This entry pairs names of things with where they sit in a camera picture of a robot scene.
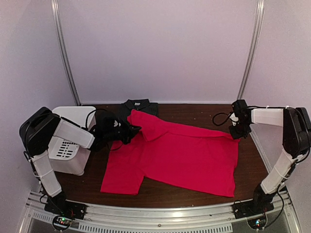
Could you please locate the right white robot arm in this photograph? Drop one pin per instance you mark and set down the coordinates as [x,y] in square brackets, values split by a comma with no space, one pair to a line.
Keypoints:
[293,140]

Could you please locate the dark pinstriped shirt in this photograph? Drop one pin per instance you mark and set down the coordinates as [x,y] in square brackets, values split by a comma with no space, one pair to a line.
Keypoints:
[143,105]

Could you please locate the aluminium frame post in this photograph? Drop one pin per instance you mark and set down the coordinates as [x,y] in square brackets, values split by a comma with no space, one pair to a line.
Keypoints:
[63,51]
[253,46]

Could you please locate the left aluminium frame post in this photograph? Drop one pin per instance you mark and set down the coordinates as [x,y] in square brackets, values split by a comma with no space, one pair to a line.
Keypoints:
[63,51]

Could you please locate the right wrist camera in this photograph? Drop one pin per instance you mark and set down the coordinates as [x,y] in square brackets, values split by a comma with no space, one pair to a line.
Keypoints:
[234,119]

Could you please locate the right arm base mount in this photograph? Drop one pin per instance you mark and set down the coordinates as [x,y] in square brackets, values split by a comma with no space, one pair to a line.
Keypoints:
[259,204]

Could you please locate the round circuit board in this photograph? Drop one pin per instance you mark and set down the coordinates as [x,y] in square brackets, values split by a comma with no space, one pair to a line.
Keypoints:
[257,223]
[61,223]

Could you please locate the right round circuit board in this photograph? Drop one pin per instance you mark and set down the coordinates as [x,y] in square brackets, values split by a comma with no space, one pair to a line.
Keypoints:
[257,223]

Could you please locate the red garment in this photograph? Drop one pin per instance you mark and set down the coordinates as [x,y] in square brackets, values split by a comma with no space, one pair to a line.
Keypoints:
[180,155]

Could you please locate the front aluminium rail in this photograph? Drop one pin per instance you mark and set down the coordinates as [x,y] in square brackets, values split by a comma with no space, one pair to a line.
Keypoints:
[108,219]

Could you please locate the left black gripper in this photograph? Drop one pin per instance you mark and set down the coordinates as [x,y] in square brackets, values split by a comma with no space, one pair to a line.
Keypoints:
[134,130]

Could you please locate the right aluminium frame post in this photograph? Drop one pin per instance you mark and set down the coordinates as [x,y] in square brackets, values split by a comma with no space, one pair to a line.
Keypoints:
[253,46]

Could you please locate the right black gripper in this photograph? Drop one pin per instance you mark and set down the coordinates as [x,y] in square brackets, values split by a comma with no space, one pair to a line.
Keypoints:
[235,136]

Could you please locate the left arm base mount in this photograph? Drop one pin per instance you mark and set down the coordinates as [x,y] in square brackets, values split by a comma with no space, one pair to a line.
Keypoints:
[61,206]

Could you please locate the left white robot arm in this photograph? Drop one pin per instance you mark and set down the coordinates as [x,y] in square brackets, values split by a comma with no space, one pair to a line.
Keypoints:
[63,138]

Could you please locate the left round circuit board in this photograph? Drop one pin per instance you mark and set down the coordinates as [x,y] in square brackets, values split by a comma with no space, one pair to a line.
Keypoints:
[61,223]

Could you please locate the white plastic laundry bin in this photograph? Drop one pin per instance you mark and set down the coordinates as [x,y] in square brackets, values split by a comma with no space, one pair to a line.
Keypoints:
[65,156]

